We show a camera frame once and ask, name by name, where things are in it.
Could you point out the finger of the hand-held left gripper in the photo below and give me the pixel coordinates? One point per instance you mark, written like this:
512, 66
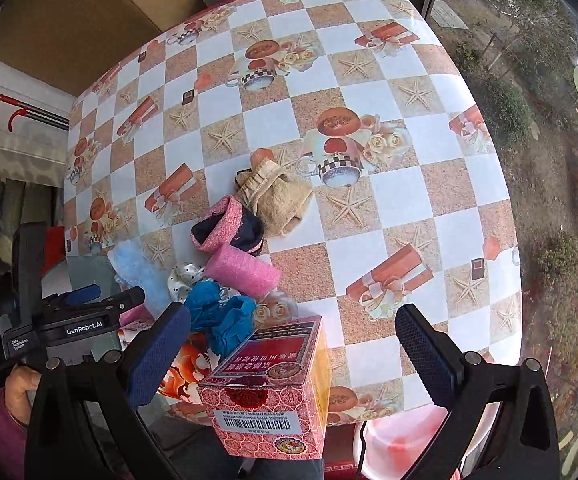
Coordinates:
85, 293
128, 300

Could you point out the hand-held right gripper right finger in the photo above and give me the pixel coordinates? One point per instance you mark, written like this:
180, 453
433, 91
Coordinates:
424, 355

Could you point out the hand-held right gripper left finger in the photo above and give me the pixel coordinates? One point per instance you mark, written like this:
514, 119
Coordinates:
161, 355

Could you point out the white polka dot scrunchie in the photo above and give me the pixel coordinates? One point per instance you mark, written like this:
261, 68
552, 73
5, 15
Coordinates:
184, 277

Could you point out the pink foam roll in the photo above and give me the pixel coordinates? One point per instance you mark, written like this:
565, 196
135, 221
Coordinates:
244, 272

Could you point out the person's left forearm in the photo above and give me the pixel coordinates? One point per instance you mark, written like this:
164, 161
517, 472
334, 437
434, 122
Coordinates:
1, 440

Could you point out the person's left hand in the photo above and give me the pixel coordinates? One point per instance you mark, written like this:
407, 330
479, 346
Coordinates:
19, 390

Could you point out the pink foam piece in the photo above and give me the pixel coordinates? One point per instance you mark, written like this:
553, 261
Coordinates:
134, 316

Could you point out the light blue fluffy cloth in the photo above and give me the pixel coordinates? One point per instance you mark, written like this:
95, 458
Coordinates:
136, 270

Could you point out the flower print tissue pack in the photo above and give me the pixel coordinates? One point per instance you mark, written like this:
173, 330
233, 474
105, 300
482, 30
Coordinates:
189, 370

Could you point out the blue crumpled cloth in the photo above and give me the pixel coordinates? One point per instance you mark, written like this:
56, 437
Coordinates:
224, 317

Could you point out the pink plastic stool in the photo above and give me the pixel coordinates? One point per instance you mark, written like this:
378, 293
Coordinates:
409, 440

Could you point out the red patterned cardboard box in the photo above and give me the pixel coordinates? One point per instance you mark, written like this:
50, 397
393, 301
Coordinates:
274, 395

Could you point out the pink knit slipper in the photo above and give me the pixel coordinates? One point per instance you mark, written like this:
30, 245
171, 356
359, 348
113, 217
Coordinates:
224, 227

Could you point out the white patterned board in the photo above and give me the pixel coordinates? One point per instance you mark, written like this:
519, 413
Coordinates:
14, 150

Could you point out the checkered printed tablecloth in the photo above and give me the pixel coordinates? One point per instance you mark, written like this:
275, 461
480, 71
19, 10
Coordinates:
394, 185

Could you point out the beige knit cloth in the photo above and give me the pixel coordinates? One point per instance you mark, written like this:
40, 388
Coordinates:
276, 200

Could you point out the large cardboard box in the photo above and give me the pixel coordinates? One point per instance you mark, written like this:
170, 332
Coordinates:
69, 35

